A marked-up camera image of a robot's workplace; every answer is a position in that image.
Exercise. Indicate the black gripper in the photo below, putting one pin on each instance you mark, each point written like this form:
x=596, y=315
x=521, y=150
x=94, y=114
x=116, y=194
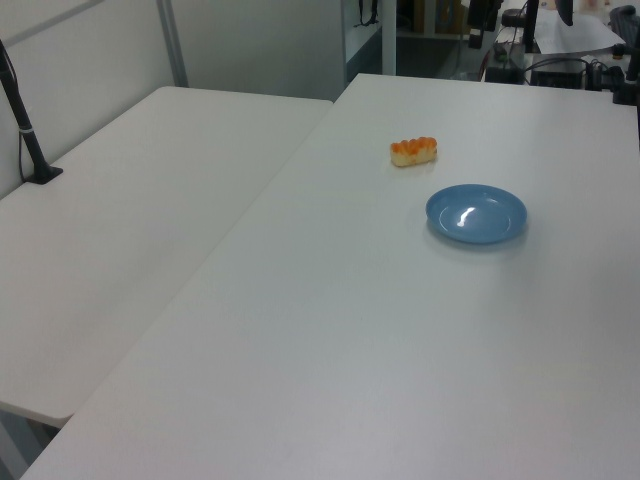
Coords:
x=482, y=12

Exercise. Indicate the orange glazed bread loaf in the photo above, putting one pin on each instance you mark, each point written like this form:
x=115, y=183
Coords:
x=414, y=155

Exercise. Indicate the blue round plate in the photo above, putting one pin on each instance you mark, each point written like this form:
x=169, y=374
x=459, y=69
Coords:
x=475, y=217

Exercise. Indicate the yellow box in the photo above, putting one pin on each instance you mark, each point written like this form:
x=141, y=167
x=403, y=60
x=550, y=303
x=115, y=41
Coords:
x=442, y=15

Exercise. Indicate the small black flat box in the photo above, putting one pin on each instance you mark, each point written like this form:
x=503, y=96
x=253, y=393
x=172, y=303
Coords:
x=502, y=75

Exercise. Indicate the black monitor stand pole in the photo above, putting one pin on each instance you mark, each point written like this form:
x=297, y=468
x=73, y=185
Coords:
x=531, y=25

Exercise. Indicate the black electronics box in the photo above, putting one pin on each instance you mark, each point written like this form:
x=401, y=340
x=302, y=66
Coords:
x=557, y=75

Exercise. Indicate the black curved object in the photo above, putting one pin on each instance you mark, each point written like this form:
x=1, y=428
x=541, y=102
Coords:
x=565, y=11

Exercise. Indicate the white desk board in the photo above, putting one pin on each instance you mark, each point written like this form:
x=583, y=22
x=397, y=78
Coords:
x=575, y=37

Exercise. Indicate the black clamp with short pole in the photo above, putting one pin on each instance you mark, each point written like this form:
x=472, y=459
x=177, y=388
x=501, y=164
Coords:
x=624, y=92

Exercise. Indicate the white side table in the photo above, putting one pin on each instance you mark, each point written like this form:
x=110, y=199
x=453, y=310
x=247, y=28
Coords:
x=125, y=225

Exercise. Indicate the white metal shelf frame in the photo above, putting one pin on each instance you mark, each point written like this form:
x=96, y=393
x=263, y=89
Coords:
x=387, y=40

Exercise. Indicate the grey partition post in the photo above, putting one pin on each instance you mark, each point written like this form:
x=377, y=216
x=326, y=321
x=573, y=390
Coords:
x=172, y=42

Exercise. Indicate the black camera pole with base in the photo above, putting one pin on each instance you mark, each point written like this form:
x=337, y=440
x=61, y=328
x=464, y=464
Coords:
x=25, y=132

